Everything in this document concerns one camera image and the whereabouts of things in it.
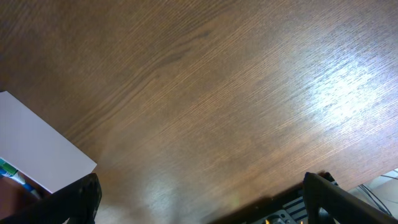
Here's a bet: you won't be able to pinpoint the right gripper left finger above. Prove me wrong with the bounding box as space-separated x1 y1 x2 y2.
1 173 102 224

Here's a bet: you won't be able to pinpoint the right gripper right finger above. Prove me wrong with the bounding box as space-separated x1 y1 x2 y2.
303 172 397 224

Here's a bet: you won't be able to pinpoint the blue disposable razor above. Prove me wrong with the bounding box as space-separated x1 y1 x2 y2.
22 182 41 200

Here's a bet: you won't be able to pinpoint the green soap box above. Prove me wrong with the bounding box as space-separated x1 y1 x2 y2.
0 159 18 177

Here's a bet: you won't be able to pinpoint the teal toothpaste tube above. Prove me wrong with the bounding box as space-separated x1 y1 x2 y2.
1 168 26 185

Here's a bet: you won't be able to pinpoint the grey equipment under table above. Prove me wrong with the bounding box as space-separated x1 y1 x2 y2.
245 172 340 224

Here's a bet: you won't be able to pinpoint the white cardboard box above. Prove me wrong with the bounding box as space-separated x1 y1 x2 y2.
1 91 96 195

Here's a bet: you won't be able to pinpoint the black floor cables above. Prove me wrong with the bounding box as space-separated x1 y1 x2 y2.
357 169 398 217

